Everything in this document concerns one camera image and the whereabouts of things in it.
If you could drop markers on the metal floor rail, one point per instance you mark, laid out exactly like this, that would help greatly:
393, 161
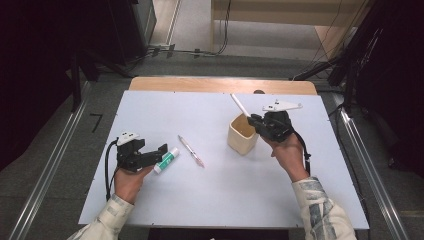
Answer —
50, 166
370, 173

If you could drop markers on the black stand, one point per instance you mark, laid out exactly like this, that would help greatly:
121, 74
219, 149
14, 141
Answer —
76, 76
346, 73

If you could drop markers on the person's left hand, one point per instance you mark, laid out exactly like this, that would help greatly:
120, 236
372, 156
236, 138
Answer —
128, 185

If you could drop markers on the dark curtain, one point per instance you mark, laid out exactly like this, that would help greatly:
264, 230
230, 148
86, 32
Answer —
30, 73

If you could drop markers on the green and white glue stick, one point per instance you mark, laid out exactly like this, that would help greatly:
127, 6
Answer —
168, 159

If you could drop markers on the white board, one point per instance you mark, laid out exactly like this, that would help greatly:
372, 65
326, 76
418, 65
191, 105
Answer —
216, 196

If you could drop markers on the wooden table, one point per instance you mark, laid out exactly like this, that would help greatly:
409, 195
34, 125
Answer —
220, 85

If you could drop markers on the person's right hand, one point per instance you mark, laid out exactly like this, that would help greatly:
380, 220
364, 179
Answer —
288, 156

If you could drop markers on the light wooden furniture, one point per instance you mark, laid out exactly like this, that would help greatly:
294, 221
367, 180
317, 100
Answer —
280, 13

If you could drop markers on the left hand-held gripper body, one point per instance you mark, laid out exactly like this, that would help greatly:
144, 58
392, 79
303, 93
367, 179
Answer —
130, 156

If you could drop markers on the pink pen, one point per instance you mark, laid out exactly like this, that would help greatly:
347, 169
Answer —
191, 151

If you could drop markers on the beige square cup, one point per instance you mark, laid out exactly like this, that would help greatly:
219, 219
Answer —
241, 136

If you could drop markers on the dark cabinet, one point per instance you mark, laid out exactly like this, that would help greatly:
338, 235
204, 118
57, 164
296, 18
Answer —
133, 26

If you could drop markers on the white pen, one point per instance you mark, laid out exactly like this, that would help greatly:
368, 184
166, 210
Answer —
240, 104

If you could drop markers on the dark round table grommet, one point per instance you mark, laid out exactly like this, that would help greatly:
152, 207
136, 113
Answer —
259, 91

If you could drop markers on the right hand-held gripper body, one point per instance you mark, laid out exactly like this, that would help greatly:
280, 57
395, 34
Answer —
278, 126

